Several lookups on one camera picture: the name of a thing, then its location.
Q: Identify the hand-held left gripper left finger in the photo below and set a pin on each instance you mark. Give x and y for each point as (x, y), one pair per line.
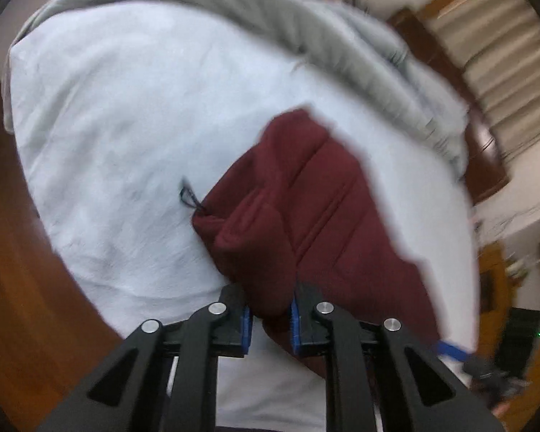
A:
(246, 330)

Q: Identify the maroon pants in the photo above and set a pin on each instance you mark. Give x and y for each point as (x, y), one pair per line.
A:
(324, 207)

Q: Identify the wooden desk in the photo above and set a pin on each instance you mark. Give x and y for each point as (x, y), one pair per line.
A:
(492, 279)

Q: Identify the light blue bed sheet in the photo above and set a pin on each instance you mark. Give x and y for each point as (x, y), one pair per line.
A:
(130, 144)

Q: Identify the beige curtain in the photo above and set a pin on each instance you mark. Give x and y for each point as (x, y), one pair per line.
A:
(499, 49)

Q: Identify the grey duvet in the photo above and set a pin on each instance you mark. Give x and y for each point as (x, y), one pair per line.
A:
(342, 40)

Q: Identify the dark wooden headboard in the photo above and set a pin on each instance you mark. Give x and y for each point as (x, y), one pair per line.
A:
(481, 139)

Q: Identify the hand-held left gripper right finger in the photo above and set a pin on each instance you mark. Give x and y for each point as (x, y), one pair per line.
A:
(295, 330)

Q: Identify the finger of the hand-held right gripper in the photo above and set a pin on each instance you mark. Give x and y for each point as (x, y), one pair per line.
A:
(452, 350)

